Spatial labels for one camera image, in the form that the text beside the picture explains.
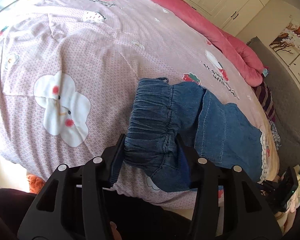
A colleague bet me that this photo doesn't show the blue denim lace-trimmed pants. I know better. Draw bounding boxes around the blue denim lace-trimmed pants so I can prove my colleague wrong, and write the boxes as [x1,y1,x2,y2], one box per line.
[125,78,262,192]

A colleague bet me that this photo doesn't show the right hand red nails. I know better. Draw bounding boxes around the right hand red nails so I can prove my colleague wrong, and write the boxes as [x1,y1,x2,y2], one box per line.
[275,200,300,235]

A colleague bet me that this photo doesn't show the colourful clothes pile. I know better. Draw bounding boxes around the colourful clothes pile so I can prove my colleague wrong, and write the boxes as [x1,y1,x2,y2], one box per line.
[290,165,300,200]

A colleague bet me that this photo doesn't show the orange fuzzy item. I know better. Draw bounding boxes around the orange fuzzy item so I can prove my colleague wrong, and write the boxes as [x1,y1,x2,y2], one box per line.
[26,174,45,194]

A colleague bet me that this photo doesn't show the grey quilted headboard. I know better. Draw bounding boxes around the grey quilted headboard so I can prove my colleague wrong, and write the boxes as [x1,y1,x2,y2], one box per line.
[248,37,300,174]

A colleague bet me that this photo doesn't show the striped purple pillow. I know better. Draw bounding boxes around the striped purple pillow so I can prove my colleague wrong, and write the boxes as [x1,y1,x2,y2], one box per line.
[253,81,276,122]

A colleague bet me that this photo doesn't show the pink plush comforter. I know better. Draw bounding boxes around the pink plush comforter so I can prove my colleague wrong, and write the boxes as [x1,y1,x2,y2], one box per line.
[151,0,264,87]

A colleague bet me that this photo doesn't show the pink strawberry print bedsheet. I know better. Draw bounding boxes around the pink strawberry print bedsheet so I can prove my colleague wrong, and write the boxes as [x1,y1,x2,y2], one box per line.
[0,0,273,210]

